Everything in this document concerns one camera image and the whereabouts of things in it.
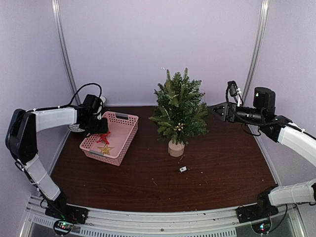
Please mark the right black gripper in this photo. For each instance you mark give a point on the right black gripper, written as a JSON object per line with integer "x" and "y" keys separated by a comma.
{"x": 227, "y": 111}

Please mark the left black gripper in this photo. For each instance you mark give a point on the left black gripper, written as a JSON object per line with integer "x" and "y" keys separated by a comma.
{"x": 103, "y": 129}

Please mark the red ribbon bow ornament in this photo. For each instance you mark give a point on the red ribbon bow ornament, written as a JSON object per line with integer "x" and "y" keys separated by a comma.
{"x": 103, "y": 138}

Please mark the pink plastic basket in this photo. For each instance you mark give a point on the pink plastic basket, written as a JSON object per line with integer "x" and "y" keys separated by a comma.
{"x": 123, "y": 128}

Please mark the gold star ornament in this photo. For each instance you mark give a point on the gold star ornament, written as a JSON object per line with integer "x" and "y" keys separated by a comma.
{"x": 105, "y": 149}

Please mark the small green christmas tree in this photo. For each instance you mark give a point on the small green christmas tree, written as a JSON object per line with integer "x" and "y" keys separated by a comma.
{"x": 179, "y": 100}

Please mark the gold glitter berry sprig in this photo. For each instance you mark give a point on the gold glitter berry sprig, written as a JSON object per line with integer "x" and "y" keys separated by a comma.
{"x": 179, "y": 127}

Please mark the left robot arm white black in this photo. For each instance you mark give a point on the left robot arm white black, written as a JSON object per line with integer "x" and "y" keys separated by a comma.
{"x": 21, "y": 138}

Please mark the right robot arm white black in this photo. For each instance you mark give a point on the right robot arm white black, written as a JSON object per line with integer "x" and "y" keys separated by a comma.
{"x": 280, "y": 130}

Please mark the blue white patterned plate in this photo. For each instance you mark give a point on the blue white patterned plate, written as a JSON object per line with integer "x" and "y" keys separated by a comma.
{"x": 75, "y": 128}

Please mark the white ceramic bowl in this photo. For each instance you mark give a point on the white ceramic bowl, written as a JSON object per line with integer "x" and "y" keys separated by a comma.
{"x": 103, "y": 99}

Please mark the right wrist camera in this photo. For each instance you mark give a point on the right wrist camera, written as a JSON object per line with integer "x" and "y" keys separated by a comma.
{"x": 235, "y": 92}

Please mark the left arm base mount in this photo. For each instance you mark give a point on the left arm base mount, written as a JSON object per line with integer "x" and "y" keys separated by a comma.
{"x": 66, "y": 218}

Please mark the aluminium front rail frame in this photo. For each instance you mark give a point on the aluminium front rail frame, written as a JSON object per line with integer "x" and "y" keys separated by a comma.
{"x": 209, "y": 223}

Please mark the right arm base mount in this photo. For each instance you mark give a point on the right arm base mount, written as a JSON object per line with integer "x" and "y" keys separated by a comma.
{"x": 256, "y": 214}

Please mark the right aluminium corner post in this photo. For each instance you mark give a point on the right aluminium corner post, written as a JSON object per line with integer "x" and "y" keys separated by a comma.
{"x": 264, "y": 11}

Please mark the aluminium corner post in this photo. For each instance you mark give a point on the aluminium corner post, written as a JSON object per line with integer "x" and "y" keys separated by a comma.
{"x": 264, "y": 11}
{"x": 65, "y": 56}

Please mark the left aluminium corner post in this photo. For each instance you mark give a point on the left aluminium corner post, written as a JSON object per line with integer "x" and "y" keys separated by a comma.
{"x": 65, "y": 56}

